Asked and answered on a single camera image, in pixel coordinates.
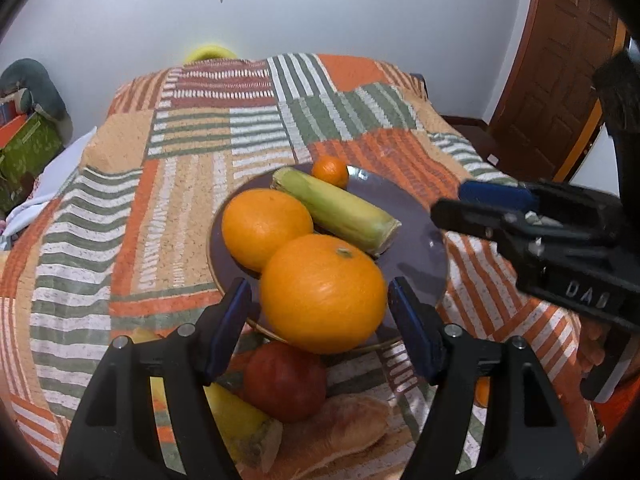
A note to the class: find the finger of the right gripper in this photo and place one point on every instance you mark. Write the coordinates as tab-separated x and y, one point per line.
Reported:
505	193
491	222

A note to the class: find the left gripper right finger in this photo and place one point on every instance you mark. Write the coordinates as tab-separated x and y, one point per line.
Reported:
526	434

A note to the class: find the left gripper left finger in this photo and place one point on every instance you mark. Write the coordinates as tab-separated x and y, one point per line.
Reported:
113	433

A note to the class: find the yellow sugarcane piece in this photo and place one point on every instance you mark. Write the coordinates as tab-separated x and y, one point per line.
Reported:
251	437

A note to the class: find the green sugarcane piece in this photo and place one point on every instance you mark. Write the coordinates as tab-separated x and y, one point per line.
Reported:
343	214

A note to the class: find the red tomato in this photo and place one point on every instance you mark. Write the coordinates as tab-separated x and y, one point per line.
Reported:
284	382

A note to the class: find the small mandarin orange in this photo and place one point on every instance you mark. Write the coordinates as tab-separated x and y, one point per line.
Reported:
331	170

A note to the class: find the large orange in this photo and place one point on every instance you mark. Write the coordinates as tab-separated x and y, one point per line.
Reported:
259	221
322	294

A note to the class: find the brown wooden door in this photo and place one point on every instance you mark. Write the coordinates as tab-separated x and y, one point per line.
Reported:
548	111

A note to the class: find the white folded cloth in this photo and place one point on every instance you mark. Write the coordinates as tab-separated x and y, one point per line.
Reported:
57	172

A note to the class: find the green cardboard box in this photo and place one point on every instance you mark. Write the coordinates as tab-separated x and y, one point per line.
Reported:
28	144

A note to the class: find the grey plush toy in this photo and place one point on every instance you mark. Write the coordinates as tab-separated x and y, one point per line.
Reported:
27	84

